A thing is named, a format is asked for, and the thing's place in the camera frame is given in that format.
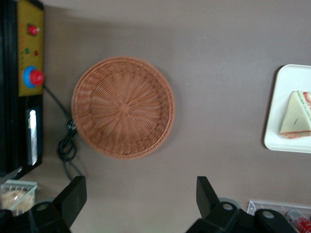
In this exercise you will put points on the clear acrylic bottle rack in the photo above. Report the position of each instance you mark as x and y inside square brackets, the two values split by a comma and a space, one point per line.
[267, 203]

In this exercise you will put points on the red cola bottle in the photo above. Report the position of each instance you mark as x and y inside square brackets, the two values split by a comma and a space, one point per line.
[302, 223]

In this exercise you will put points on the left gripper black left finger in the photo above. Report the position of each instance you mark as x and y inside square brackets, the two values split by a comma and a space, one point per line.
[73, 199]

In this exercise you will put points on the round brown wicker basket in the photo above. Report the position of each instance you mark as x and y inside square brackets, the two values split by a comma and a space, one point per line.
[124, 108]

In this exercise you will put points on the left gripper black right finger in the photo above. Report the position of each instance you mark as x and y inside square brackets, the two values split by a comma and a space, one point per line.
[206, 199]

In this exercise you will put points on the cream rectangular tray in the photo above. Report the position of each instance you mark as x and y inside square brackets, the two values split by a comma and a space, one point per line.
[277, 109]

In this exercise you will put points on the black machine housing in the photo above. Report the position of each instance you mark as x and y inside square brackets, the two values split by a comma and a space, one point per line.
[9, 97]

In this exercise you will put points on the yellow control panel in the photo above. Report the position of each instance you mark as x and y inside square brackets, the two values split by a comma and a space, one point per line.
[31, 36]

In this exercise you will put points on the triangular sandwich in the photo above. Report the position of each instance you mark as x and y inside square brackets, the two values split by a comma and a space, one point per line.
[294, 119]

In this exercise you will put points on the clear bag of snacks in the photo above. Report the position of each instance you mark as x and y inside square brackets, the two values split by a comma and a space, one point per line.
[14, 200]

